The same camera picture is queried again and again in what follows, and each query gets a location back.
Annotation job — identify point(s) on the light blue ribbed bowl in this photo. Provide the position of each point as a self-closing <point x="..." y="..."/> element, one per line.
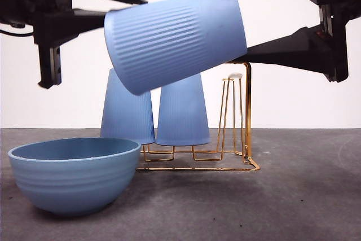
<point x="73" y="179"/>

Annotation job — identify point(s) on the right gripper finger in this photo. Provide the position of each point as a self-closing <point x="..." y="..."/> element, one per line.
<point x="296" y="49"/>

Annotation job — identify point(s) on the blue ribbed cup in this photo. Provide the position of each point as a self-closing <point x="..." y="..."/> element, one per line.
<point x="175" y="40"/>
<point x="124" y="117"/>
<point x="183" y="117"/>

